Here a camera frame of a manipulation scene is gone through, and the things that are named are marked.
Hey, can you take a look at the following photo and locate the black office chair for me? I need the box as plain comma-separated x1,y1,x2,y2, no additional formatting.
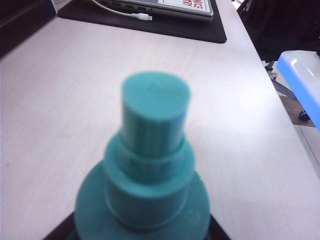
236,0,320,123

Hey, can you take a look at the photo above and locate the thin black book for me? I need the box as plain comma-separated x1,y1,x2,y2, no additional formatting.
0,0,55,28

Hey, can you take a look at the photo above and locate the white charging cable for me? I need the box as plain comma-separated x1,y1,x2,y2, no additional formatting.
90,0,153,21

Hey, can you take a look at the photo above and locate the black desk mat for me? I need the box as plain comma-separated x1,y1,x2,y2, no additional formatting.
57,0,228,44

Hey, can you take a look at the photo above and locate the teal sprayer bottle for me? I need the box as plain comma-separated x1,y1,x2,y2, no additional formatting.
74,70,213,240

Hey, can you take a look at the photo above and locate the silver laptop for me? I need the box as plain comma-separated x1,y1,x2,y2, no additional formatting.
98,0,215,19

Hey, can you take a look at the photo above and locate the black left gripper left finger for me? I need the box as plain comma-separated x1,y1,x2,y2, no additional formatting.
43,211,78,240

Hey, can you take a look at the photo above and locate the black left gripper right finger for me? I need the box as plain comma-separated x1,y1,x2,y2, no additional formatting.
207,213,232,240

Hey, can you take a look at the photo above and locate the blue rimmed translucent box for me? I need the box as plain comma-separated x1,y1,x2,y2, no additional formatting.
276,49,320,132

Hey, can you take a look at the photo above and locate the red white printed card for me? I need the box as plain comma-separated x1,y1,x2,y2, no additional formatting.
157,0,209,13

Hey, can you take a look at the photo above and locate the thick black book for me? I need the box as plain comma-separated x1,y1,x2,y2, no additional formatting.
0,9,57,59

